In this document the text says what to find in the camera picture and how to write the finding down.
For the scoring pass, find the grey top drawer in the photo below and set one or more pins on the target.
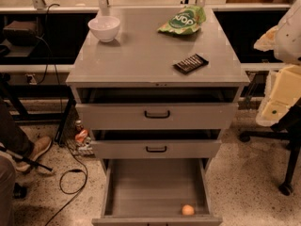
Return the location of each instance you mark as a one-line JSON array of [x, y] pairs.
[[156, 116]]

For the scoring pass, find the grey drawer cabinet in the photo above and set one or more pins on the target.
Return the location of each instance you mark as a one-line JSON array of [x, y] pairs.
[[137, 68]]

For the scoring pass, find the black rod on floor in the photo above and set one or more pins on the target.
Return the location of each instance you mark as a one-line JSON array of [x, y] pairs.
[[30, 163]]

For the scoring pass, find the dark chocolate bar wrapper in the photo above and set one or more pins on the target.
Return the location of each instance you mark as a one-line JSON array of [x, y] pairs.
[[190, 64]]

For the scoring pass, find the orange bottle on floor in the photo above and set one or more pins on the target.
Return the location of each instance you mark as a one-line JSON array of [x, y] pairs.
[[81, 136]]

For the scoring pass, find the tan shoe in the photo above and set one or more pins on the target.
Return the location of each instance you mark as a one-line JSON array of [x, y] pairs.
[[41, 146]]

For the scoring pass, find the small orange fruit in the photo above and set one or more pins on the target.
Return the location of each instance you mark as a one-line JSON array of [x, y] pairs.
[[188, 210]]

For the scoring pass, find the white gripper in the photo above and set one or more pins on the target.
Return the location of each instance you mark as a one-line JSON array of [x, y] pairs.
[[289, 40]]

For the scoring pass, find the dark box on shelf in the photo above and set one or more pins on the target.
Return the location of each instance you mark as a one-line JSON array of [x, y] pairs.
[[21, 33]]

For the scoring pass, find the grey bottom drawer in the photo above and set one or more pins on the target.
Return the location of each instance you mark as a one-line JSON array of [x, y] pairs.
[[152, 192]]

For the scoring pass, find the dark trouser leg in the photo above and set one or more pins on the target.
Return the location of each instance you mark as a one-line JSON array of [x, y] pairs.
[[11, 135]]

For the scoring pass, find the grey middle drawer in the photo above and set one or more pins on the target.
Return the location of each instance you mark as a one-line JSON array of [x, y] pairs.
[[137, 149]]

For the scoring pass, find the black office chair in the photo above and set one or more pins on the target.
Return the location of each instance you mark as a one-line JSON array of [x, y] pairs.
[[288, 128]]

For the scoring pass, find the grey drawer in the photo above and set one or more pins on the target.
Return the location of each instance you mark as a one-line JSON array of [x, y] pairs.
[[152, 192], [137, 149], [156, 116]]

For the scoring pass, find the green chip bag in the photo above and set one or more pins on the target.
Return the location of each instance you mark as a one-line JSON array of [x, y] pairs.
[[186, 22]]

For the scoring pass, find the white bowl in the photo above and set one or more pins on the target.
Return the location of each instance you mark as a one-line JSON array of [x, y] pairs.
[[104, 28]]

